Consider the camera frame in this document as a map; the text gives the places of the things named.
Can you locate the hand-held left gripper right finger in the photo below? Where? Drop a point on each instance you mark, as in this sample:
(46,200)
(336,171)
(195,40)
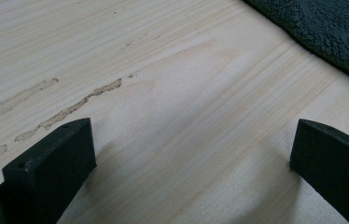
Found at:
(334,161)

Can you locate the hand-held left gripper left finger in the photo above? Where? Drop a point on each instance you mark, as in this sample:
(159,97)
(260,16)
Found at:
(51,168)

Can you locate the dark fleece cloth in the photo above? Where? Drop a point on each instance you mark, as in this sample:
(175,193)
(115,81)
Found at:
(328,28)

